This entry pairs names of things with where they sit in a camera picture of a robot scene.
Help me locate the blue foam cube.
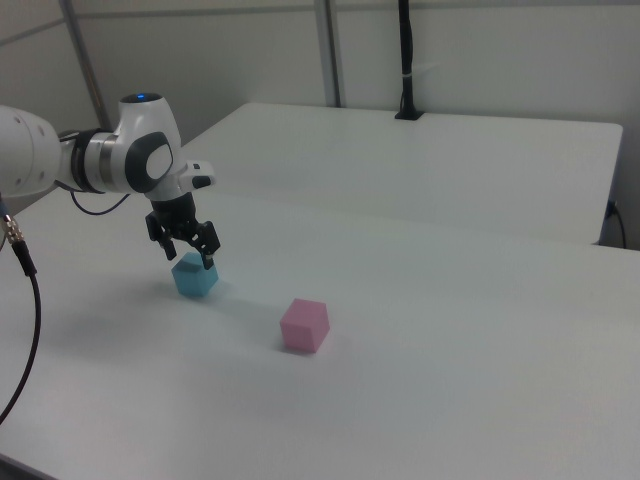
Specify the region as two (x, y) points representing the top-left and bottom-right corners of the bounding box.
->
(170, 251), (220, 299)

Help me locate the black power cable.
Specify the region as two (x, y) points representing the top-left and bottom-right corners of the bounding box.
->
(605, 199), (629, 250)

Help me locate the pink foam cube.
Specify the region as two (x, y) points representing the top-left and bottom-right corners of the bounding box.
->
(278, 298), (332, 355)

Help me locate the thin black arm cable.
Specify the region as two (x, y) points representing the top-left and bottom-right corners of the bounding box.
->
(68, 189), (132, 217)

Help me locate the black cable with metal connector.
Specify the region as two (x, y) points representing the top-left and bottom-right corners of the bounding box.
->
(0, 197), (43, 426)

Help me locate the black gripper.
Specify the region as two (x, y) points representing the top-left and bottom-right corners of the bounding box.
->
(144, 192), (223, 269)

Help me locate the grey metal frame post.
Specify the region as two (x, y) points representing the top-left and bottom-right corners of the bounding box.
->
(58, 0), (115, 132)
(314, 0), (347, 108)

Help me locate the tall black camera pole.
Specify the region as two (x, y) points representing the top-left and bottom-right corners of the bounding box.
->
(394, 0), (426, 121)

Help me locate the white side table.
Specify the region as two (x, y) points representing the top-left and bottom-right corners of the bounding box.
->
(179, 102), (625, 246)

